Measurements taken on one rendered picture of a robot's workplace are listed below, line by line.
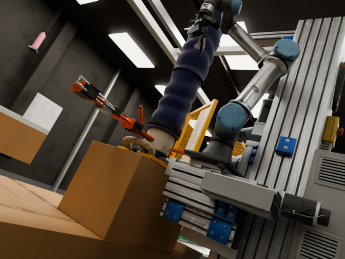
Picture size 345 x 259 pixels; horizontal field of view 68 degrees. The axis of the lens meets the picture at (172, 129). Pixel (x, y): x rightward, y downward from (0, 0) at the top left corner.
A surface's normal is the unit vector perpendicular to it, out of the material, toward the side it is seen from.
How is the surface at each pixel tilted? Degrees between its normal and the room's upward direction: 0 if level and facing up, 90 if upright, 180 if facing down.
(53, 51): 90
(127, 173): 90
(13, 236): 90
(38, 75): 90
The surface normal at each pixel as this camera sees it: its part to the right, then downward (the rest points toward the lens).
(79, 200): -0.50, -0.45
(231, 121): -0.16, -0.23
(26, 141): 0.72, 0.09
